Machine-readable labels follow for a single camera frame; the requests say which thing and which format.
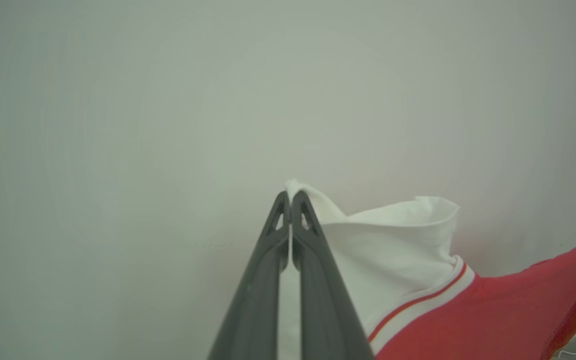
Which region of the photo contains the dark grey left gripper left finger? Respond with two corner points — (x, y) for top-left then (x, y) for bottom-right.
(208, 191), (291, 360)

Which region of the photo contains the red basketball shorts white stripe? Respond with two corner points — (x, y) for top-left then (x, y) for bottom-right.
(277, 179), (576, 360)

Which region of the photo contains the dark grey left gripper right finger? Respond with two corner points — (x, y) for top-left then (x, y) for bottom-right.
(291, 191), (375, 360)

